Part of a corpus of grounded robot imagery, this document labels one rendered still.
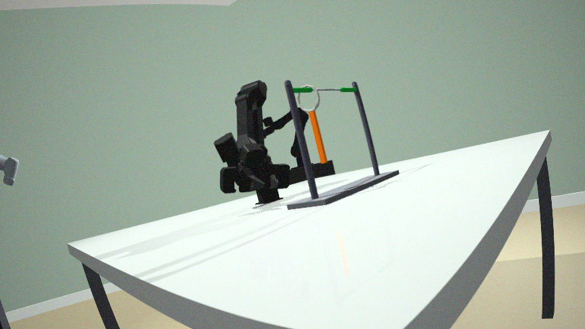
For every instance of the orange bar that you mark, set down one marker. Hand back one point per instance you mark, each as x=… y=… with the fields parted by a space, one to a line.
x=314 y=122

